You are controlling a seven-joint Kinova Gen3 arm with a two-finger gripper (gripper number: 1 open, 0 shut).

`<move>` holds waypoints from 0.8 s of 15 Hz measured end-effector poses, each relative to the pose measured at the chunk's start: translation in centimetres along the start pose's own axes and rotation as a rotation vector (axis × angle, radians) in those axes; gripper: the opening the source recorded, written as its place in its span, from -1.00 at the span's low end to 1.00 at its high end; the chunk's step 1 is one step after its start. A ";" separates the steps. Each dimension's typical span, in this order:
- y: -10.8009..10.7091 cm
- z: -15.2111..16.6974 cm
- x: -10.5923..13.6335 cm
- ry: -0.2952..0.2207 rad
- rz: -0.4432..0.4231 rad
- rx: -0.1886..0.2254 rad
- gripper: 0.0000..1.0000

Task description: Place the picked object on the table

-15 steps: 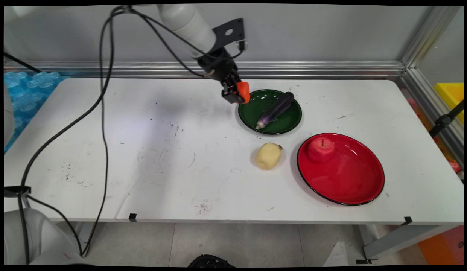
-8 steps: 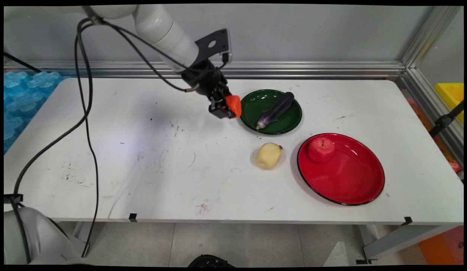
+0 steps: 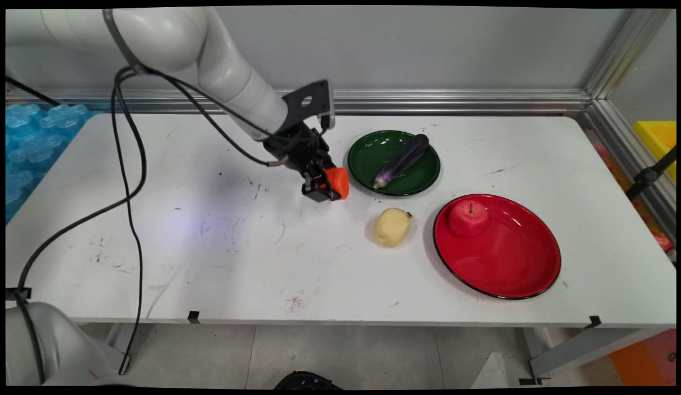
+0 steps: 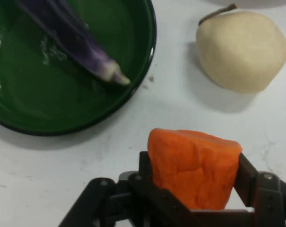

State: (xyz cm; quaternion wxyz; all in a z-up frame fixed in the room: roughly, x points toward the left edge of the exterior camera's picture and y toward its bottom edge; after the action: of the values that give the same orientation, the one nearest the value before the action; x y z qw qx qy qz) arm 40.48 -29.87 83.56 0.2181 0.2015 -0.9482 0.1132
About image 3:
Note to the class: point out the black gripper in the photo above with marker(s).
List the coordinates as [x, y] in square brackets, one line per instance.
[299, 148]

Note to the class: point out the orange toy food chunk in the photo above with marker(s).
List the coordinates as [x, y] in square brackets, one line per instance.
[338, 182]

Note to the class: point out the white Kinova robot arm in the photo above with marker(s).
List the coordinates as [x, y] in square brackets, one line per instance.
[170, 38]

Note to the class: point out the purple toy eggplant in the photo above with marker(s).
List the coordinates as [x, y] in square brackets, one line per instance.
[403, 159]

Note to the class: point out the pale yellow toy pear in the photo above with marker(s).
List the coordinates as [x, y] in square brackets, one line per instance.
[391, 227]

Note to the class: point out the dark green round plate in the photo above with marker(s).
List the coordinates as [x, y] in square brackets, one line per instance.
[417, 170]

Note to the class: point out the red toy apple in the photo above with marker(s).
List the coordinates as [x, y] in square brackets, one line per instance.
[468, 219]

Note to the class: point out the red round plate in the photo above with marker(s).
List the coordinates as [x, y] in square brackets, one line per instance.
[510, 252]

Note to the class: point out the black round floor object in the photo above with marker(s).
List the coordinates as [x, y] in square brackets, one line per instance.
[307, 381]

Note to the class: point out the blue plastic trays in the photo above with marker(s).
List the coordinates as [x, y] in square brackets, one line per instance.
[33, 142]

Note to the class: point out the white table leg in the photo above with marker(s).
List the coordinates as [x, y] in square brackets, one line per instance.
[587, 348]

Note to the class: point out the black stand clamp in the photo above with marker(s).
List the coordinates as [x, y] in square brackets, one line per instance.
[647, 175]

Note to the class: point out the yellow plastic bin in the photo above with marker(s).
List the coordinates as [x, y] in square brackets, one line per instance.
[658, 142]

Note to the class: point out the orange plastic box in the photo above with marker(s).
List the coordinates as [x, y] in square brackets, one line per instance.
[645, 359]

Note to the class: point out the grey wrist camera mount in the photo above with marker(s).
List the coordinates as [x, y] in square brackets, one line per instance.
[313, 104]

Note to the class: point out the horizontal aluminium frame rail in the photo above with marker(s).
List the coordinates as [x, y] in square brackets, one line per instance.
[455, 101]

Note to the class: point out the slanted aluminium frame side rail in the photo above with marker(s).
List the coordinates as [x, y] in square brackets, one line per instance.
[631, 159]

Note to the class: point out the aluminium frame corner post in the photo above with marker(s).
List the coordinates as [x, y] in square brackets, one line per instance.
[625, 55]

